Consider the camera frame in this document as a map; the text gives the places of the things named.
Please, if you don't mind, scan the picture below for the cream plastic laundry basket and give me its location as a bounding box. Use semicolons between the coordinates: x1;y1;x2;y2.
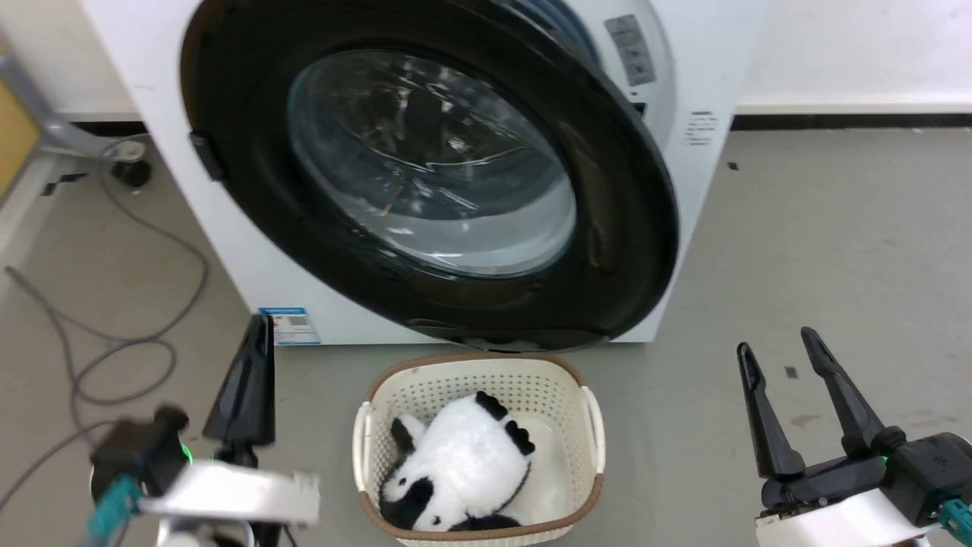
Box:
352;353;607;546

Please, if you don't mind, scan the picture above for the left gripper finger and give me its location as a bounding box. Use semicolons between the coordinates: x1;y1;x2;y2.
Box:
201;325;259;447
254;313;276;447

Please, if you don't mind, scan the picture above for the blue energy label sticker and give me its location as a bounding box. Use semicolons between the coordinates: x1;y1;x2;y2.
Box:
258;307;321;347

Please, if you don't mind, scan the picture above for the grey floor cable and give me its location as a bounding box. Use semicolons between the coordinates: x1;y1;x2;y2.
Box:
0;266;115;511
70;144;210;406

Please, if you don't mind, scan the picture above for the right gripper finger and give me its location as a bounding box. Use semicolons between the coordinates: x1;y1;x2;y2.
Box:
800;327;907;457
736;342;806;480

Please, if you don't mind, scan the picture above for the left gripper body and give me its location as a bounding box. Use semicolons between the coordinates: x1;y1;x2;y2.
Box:
90;406;321;547

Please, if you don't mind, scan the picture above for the black round washer door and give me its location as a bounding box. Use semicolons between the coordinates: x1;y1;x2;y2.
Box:
180;0;680;353

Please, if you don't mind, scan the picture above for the grey instruction sticker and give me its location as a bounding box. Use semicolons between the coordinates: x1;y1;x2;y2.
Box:
604;14;658;87

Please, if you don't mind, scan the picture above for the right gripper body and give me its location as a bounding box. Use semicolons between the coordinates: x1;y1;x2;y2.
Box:
755;431;972;547

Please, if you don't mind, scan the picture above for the black caster wheel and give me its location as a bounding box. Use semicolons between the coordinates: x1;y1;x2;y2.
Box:
111;158;153;189

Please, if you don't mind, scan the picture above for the grey metal cart frame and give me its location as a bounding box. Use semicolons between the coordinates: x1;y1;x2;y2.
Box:
0;30;149;164

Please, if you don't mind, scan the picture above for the teal left gripper cable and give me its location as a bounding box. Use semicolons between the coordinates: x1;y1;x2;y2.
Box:
85;477;144;547

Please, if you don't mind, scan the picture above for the white front-load washing machine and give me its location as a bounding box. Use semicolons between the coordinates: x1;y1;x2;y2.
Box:
78;0;769;347

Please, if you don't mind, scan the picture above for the yellow wooden board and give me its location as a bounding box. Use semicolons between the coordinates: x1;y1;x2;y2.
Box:
0;76;43;200

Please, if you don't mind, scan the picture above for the black and white panda plush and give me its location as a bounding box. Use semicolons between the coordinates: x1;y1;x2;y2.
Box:
378;391;537;532

